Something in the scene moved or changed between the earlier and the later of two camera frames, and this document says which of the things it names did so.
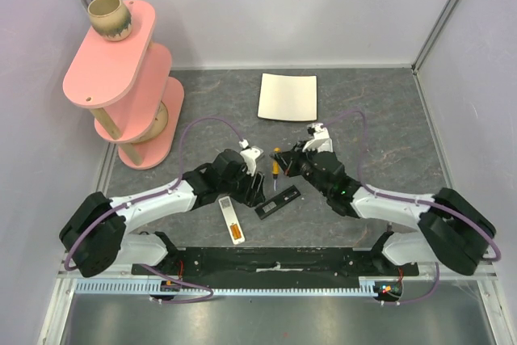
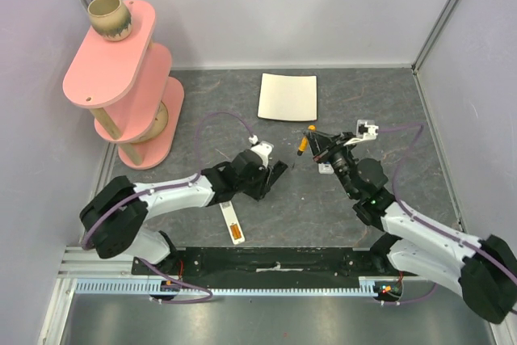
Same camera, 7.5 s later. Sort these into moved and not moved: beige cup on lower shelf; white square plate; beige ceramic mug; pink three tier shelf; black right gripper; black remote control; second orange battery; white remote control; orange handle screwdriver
Moved: orange handle screwdriver; black right gripper; black remote control
Not moved: beige ceramic mug; second orange battery; beige cup on lower shelf; white square plate; white remote control; pink three tier shelf
